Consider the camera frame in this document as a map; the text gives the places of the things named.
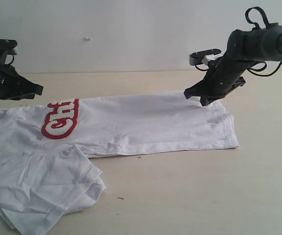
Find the white t-shirt red Chinese lettering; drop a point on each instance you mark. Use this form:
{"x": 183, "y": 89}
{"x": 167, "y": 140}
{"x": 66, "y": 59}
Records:
{"x": 45, "y": 150}

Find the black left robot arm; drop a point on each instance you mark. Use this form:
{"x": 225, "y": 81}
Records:
{"x": 15, "y": 87}

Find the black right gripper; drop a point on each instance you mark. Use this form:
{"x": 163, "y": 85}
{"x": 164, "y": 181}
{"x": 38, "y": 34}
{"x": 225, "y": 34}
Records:
{"x": 218, "y": 81}

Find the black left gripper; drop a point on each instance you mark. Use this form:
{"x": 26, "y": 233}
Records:
{"x": 16, "y": 87}

